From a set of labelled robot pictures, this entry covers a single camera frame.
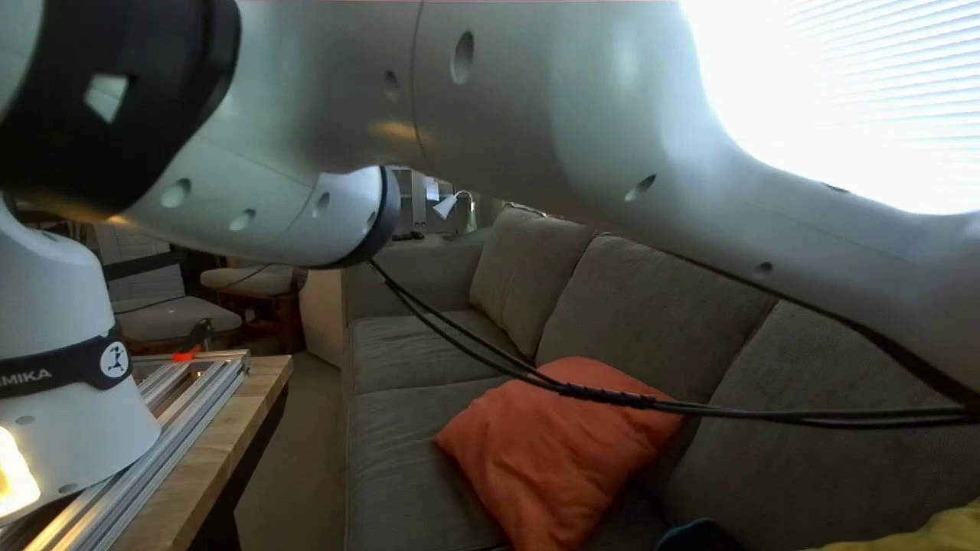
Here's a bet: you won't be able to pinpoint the grey fabric sofa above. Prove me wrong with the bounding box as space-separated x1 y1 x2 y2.
340 208 980 551

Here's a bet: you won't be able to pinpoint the cream boxy furniture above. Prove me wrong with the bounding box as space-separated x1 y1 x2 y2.
297 267 349 370

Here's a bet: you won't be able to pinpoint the orange pillow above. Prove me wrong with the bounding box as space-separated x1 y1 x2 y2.
433 352 689 551

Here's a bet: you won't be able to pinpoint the beige armchair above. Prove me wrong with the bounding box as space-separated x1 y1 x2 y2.
196 261 308 302

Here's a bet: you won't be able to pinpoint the beige upholstered footstool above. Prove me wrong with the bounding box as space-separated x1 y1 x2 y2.
114 293 247 356

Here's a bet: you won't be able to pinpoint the wooden table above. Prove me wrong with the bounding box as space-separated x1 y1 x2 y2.
104 349 297 551

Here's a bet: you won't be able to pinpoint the black boxy device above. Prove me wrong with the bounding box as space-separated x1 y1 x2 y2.
654 513 741 551

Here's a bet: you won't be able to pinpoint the large white window blinds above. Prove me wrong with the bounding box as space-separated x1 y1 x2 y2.
676 0 980 221

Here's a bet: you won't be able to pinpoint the yellow pillow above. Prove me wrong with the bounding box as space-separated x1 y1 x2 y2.
806 496 980 551

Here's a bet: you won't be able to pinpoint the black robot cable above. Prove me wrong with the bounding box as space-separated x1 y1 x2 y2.
365 253 980 432

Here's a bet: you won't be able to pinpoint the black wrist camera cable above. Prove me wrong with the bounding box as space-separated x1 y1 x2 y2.
370 267 980 432

